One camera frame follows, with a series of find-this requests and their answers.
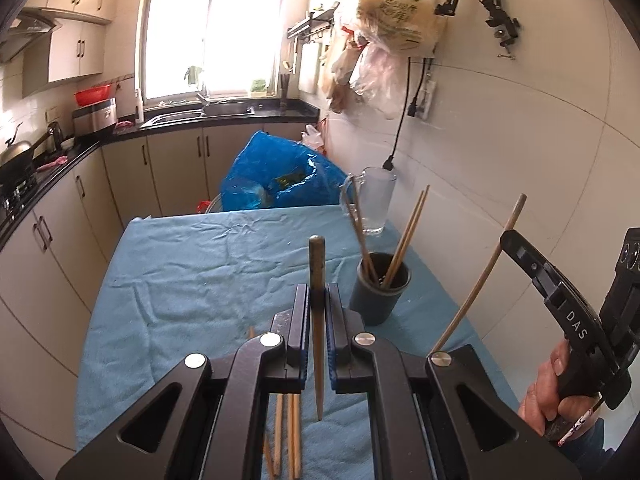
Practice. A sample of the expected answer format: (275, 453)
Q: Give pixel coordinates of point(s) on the beige wall cabinet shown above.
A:
(75, 52)

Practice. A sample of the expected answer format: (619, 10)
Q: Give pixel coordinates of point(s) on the steel kettle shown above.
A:
(56, 137)

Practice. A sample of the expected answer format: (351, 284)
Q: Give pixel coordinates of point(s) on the steel range hood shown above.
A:
(25, 35)

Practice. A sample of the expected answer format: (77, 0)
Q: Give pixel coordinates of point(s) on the steel sink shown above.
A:
(200, 114)

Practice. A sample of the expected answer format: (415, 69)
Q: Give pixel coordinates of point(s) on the black kitchen countertop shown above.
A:
(280, 116)

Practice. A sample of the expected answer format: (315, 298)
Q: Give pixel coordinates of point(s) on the red plastic basin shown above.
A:
(92, 95)

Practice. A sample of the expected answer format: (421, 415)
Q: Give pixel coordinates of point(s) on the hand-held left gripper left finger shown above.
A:
(303, 360)

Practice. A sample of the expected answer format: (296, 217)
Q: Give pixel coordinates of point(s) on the clear glass pitcher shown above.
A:
(375, 205)

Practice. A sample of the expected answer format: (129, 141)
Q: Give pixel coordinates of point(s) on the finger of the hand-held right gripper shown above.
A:
(555, 292)

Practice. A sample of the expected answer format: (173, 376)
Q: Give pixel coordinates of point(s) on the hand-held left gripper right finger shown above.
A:
(330, 360)

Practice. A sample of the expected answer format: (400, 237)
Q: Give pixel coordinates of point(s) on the black wok with lid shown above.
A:
(20, 155)

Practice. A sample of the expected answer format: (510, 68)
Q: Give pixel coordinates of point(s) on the person's right forearm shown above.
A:
(590, 435)

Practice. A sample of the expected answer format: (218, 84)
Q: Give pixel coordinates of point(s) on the person's right hand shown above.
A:
(542, 400)

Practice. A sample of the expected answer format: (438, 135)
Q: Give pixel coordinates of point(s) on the pink cloth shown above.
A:
(125, 123)
(52, 162)

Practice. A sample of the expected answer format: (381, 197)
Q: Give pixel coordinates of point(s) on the silver rice cooker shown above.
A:
(95, 117)

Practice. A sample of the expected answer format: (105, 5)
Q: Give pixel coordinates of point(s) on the wall-mounted metal rack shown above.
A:
(312, 25)

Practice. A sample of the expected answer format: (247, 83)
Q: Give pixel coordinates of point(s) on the white cutting board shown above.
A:
(309, 67)

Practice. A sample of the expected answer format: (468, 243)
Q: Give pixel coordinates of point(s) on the kitchen window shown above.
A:
(215, 30)

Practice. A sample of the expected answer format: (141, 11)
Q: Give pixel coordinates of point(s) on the dark perforated chopstick holder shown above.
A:
(380, 300)

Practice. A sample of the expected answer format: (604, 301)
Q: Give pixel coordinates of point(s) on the blue tablecloth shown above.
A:
(200, 270)

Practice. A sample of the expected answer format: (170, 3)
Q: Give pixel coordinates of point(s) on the beige base cabinets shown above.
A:
(175, 170)

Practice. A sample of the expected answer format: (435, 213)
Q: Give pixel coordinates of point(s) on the steel faucet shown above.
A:
(204, 101)

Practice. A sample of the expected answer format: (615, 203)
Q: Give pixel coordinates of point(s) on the white plastic bag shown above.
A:
(311, 137)

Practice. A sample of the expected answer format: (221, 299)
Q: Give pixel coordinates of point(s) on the yellowish printed plastic bag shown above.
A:
(395, 5)

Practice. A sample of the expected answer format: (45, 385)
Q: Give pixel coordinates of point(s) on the green packet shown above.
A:
(258, 87)

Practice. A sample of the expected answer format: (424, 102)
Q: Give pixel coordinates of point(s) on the white bottle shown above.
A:
(139, 107)

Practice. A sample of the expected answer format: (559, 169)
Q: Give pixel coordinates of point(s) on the white wall socket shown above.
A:
(425, 100)

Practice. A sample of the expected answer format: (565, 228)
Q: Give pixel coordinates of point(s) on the dark countertop utensil holder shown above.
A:
(284, 92)

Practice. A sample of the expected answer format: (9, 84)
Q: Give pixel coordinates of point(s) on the blue plastic bag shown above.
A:
(270, 170)

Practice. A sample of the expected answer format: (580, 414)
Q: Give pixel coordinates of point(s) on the black gas stove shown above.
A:
(17, 195)

